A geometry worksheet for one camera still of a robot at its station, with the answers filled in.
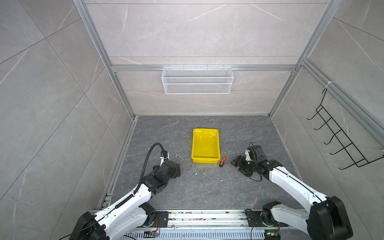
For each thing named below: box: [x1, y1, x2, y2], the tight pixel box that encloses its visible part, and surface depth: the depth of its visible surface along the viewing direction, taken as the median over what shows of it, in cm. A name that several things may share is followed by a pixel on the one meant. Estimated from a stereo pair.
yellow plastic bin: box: [191, 128, 221, 164], surface depth 103 cm
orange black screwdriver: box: [219, 156, 227, 168], surface depth 94 cm
